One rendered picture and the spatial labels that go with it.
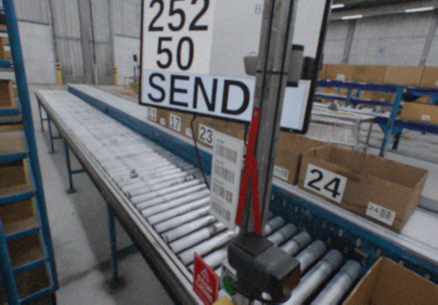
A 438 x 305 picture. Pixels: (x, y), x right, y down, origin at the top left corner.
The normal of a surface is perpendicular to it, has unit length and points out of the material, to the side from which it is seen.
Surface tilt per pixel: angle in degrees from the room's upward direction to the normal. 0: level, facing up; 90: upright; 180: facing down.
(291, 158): 90
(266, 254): 8
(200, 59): 86
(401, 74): 85
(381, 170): 89
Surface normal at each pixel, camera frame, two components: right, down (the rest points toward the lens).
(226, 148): -0.75, 0.13
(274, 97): 0.65, 0.26
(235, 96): -0.48, 0.15
